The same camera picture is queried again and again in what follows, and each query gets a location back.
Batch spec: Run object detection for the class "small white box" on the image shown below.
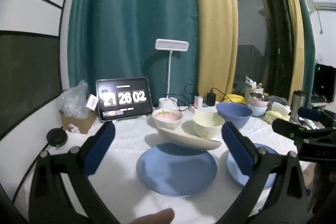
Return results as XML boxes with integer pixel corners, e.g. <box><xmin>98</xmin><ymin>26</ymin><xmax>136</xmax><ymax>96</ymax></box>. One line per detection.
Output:
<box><xmin>87</xmin><ymin>94</ymin><xmax>99</xmax><ymax>111</ymax></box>

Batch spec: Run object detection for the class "large blue plate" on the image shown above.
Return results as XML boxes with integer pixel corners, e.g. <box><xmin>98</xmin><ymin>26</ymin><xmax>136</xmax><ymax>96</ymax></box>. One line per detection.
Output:
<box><xmin>139</xmin><ymin>142</ymin><xmax>218</xmax><ymax>197</ymax></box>

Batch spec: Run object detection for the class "person's left hand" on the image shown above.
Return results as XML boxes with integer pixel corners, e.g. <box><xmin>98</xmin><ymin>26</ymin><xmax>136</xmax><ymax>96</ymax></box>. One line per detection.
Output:
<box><xmin>126</xmin><ymin>208</ymin><xmax>175</xmax><ymax>224</ymax></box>

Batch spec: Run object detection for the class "grey cloth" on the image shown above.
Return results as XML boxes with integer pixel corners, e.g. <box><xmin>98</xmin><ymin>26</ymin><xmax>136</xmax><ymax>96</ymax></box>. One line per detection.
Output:
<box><xmin>268</xmin><ymin>95</ymin><xmax>289</xmax><ymax>106</ymax></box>

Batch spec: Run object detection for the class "small pink bowl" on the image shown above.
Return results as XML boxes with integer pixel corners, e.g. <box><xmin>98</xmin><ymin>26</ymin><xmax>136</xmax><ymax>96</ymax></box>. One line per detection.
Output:
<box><xmin>248</xmin><ymin>97</ymin><xmax>269</xmax><ymax>107</ymax></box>

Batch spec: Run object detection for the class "black round object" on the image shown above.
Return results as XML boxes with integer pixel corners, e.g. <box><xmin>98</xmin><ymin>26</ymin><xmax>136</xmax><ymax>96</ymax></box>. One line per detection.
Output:
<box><xmin>46</xmin><ymin>128</ymin><xmax>67</xmax><ymax>147</ymax></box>

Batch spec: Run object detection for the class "black cable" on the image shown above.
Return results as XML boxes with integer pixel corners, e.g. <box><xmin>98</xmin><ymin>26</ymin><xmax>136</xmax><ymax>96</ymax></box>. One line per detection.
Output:
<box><xmin>165</xmin><ymin>84</ymin><xmax>200</xmax><ymax>111</ymax></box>
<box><xmin>211</xmin><ymin>88</ymin><xmax>231</xmax><ymax>98</ymax></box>

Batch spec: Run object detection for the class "white quilted tablecloth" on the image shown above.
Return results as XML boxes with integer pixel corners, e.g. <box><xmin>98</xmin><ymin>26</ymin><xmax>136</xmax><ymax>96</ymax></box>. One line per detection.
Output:
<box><xmin>5</xmin><ymin>109</ymin><xmax>310</xmax><ymax>224</ymax></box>

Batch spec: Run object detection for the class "steel thermos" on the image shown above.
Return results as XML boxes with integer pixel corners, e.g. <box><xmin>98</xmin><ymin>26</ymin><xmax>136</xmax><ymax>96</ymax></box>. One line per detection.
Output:
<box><xmin>290</xmin><ymin>90</ymin><xmax>306</xmax><ymax>122</ymax></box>

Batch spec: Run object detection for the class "dark glass sliding door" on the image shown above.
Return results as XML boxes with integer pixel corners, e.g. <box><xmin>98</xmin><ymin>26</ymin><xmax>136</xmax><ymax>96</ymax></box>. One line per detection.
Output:
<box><xmin>231</xmin><ymin>0</ymin><xmax>289</xmax><ymax>98</ymax></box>

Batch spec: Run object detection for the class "large blue bowl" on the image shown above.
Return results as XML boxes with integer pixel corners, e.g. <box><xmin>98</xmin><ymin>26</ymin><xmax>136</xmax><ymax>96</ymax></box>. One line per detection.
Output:
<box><xmin>216</xmin><ymin>102</ymin><xmax>253</xmax><ymax>130</ymax></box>

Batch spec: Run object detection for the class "tablet showing clock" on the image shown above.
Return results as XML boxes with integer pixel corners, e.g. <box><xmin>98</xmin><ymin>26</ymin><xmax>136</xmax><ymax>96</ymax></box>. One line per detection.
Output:
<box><xmin>96</xmin><ymin>77</ymin><xmax>154</xmax><ymax>123</ymax></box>

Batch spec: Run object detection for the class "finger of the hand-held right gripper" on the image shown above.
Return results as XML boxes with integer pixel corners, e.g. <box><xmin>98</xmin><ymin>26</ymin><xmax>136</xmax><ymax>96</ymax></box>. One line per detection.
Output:
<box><xmin>272</xmin><ymin>119</ymin><xmax>336</xmax><ymax>140</ymax></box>
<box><xmin>298</xmin><ymin>107</ymin><xmax>336</xmax><ymax>128</ymax></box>

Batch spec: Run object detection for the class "cream bowl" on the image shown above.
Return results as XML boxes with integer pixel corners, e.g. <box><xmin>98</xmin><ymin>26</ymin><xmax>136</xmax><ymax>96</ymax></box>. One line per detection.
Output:
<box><xmin>193</xmin><ymin>111</ymin><xmax>225</xmax><ymax>139</ymax></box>

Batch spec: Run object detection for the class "white power strip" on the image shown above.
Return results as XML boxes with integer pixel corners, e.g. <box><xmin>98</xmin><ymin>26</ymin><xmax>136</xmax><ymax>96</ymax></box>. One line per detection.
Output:
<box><xmin>189</xmin><ymin>105</ymin><xmax>218</xmax><ymax>112</ymax></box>

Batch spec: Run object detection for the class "small light blue bowl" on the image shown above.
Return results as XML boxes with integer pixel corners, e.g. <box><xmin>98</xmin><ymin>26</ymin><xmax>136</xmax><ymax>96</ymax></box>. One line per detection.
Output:
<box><xmin>247</xmin><ymin>103</ymin><xmax>268</xmax><ymax>117</ymax></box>

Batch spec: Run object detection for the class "beige plate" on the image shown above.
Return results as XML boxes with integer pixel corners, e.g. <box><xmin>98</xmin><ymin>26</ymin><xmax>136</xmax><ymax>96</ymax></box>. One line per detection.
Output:
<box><xmin>157</xmin><ymin>126</ymin><xmax>223</xmax><ymax>150</ymax></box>

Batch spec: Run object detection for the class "yellow curtain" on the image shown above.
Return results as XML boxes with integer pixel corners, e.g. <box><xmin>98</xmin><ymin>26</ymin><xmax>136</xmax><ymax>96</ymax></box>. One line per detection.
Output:
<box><xmin>194</xmin><ymin>0</ymin><xmax>239</xmax><ymax>102</ymax></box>
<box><xmin>268</xmin><ymin>0</ymin><xmax>305</xmax><ymax>106</ymax></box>

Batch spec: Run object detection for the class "black monitor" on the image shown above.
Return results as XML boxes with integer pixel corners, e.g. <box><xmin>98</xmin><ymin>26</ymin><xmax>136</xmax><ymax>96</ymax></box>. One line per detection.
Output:
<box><xmin>311</xmin><ymin>63</ymin><xmax>336</xmax><ymax>104</ymax></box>

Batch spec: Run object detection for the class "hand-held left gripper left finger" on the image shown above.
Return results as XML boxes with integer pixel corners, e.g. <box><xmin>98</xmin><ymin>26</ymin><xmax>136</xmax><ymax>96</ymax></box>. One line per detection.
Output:
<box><xmin>29</xmin><ymin>122</ymin><xmax>118</xmax><ymax>224</ymax></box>

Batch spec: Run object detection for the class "white air conditioner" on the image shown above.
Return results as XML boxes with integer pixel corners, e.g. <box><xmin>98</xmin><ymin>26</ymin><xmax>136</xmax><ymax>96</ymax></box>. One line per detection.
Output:
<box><xmin>306</xmin><ymin>0</ymin><xmax>336</xmax><ymax>10</ymax></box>

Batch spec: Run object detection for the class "white desk lamp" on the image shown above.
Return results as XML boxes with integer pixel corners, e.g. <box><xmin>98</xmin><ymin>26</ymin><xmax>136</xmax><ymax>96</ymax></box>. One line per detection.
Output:
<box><xmin>155</xmin><ymin>38</ymin><xmax>189</xmax><ymax>109</ymax></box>

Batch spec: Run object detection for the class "steel bowl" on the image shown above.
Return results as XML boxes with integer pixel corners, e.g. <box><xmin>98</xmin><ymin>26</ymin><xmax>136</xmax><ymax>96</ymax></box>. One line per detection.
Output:
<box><xmin>249</xmin><ymin>92</ymin><xmax>268</xmax><ymax>101</ymax></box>

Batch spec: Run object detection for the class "pink strawberry bowl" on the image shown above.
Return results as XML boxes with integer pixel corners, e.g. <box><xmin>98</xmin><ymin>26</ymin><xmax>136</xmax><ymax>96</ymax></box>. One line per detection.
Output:
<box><xmin>152</xmin><ymin>108</ymin><xmax>183</xmax><ymax>130</ymax></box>

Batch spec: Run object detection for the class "teal curtain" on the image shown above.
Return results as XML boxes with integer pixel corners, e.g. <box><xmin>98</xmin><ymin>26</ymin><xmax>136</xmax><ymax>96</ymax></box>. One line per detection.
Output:
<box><xmin>285</xmin><ymin>0</ymin><xmax>315</xmax><ymax>98</ymax></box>
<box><xmin>67</xmin><ymin>0</ymin><xmax>200</xmax><ymax>114</ymax></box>

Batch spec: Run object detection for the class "yellow bag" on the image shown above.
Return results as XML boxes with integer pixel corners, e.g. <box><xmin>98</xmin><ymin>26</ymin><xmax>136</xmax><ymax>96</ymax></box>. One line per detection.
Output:
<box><xmin>223</xmin><ymin>93</ymin><xmax>247</xmax><ymax>105</ymax></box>

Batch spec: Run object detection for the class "yellow tissue pack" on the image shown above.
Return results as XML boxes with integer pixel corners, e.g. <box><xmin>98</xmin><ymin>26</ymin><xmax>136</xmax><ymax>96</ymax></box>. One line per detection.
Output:
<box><xmin>265</xmin><ymin>103</ymin><xmax>290</xmax><ymax>123</ymax></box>

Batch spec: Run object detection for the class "small blue plate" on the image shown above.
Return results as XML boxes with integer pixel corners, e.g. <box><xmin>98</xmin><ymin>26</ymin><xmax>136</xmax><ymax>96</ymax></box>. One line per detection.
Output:
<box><xmin>226</xmin><ymin>143</ymin><xmax>280</xmax><ymax>188</ymax></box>

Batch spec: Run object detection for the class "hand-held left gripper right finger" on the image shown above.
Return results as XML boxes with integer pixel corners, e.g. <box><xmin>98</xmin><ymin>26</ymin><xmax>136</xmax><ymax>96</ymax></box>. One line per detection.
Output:
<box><xmin>218</xmin><ymin>122</ymin><xmax>309</xmax><ymax>224</ymax></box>

